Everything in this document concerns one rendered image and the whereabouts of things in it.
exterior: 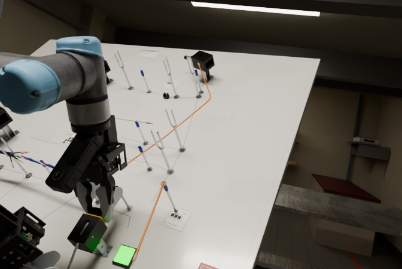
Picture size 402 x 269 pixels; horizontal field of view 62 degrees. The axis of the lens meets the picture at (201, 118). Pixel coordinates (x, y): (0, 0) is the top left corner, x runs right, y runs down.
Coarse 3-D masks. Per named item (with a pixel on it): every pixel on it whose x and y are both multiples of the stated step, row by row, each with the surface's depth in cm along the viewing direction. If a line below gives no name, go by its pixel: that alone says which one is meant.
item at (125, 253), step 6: (120, 246) 69; (126, 246) 69; (120, 252) 68; (126, 252) 68; (132, 252) 68; (114, 258) 68; (120, 258) 67; (126, 258) 67; (132, 258) 67; (120, 264) 67; (126, 264) 66
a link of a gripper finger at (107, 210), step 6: (96, 192) 65; (102, 192) 65; (114, 192) 68; (120, 192) 70; (102, 198) 65; (114, 198) 68; (102, 204) 66; (108, 204) 65; (114, 204) 68; (102, 210) 66; (108, 210) 66; (102, 216) 67; (108, 216) 67; (108, 222) 68
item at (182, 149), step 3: (171, 111) 78; (168, 117) 80; (174, 117) 79; (174, 120) 79; (171, 123) 81; (174, 126) 81; (177, 132) 83; (177, 135) 83; (177, 138) 84; (180, 141) 85; (180, 144) 85; (180, 147) 86; (183, 147) 87; (180, 150) 87; (183, 150) 87
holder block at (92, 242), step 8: (88, 216) 66; (96, 216) 66; (80, 224) 65; (88, 224) 65; (96, 224) 65; (104, 224) 67; (72, 232) 64; (80, 232) 65; (88, 232) 64; (96, 232) 65; (104, 232) 67; (72, 240) 63; (80, 240) 63; (88, 240) 63; (96, 240) 65; (80, 248) 65; (88, 248) 63
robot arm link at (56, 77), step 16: (0, 64) 49; (16, 64) 46; (32, 64) 47; (48, 64) 49; (64, 64) 52; (0, 80) 46; (16, 80) 46; (32, 80) 46; (48, 80) 48; (64, 80) 51; (80, 80) 54; (0, 96) 47; (16, 96) 47; (32, 96) 46; (48, 96) 48; (64, 96) 52; (16, 112) 48; (32, 112) 48
